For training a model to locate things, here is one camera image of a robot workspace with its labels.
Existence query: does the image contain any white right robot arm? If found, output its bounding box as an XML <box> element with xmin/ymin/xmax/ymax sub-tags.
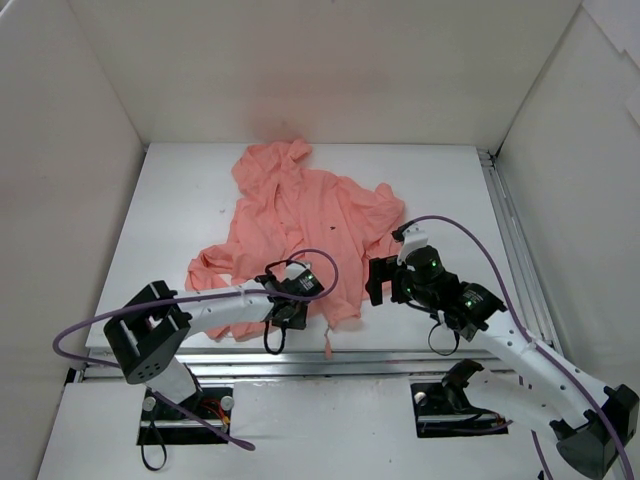
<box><xmin>365</xmin><ymin>246</ymin><xmax>639</xmax><ymax>479</ymax></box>

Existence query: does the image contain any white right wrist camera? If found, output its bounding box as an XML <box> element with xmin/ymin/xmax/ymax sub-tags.
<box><xmin>397</xmin><ymin>224</ymin><xmax>429</xmax><ymax>265</ymax></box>

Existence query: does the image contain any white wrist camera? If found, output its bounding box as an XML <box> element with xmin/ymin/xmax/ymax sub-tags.
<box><xmin>284</xmin><ymin>261</ymin><xmax>316</xmax><ymax>283</ymax></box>
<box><xmin>397</xmin><ymin>224</ymin><xmax>429</xmax><ymax>265</ymax></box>

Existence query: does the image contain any aluminium front rail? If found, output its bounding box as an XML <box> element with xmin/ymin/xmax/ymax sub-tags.
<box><xmin>64</xmin><ymin>349</ymin><xmax>521</xmax><ymax>386</ymax></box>

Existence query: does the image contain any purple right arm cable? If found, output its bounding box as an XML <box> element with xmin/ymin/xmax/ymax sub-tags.
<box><xmin>392</xmin><ymin>214</ymin><xmax>632</xmax><ymax>480</ymax></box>

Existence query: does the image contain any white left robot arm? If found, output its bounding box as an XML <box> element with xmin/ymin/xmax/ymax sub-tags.
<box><xmin>103</xmin><ymin>265</ymin><xmax>324</xmax><ymax>420</ymax></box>

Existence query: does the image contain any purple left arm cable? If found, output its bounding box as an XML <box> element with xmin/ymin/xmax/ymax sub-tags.
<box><xmin>52</xmin><ymin>248</ymin><xmax>340</xmax><ymax>451</ymax></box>

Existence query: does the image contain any aluminium right side rail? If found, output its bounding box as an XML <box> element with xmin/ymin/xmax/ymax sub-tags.
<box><xmin>477</xmin><ymin>149</ymin><xmax>562</xmax><ymax>353</ymax></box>

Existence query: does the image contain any salmon pink zip jacket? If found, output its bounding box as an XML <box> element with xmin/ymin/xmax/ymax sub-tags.
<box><xmin>185</xmin><ymin>139</ymin><xmax>405</xmax><ymax>331</ymax></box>

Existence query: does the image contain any aluminium rail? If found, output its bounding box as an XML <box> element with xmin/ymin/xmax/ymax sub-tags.
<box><xmin>64</xmin><ymin>349</ymin><xmax>521</xmax><ymax>386</ymax></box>
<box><xmin>477</xmin><ymin>149</ymin><xmax>562</xmax><ymax>353</ymax></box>

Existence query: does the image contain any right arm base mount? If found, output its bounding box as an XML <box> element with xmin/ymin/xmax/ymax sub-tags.
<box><xmin>410</xmin><ymin>359</ymin><xmax>511</xmax><ymax>439</ymax></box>

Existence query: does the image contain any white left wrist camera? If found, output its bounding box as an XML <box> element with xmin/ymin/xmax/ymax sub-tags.
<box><xmin>284</xmin><ymin>261</ymin><xmax>316</xmax><ymax>283</ymax></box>

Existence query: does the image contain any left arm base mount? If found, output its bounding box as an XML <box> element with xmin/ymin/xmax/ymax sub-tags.
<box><xmin>136</xmin><ymin>385</ymin><xmax>234</xmax><ymax>472</ymax></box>

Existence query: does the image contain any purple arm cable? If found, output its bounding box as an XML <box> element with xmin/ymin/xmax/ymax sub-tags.
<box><xmin>52</xmin><ymin>248</ymin><xmax>340</xmax><ymax>451</ymax></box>
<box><xmin>392</xmin><ymin>214</ymin><xmax>632</xmax><ymax>480</ymax></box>

